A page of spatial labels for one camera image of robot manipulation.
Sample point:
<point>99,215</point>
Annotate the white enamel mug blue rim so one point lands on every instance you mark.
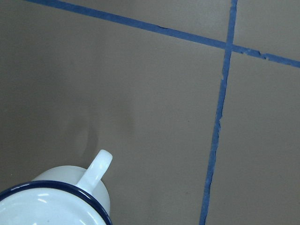
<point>84,183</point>

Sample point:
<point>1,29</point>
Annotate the white ceramic lid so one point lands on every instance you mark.
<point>46,206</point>

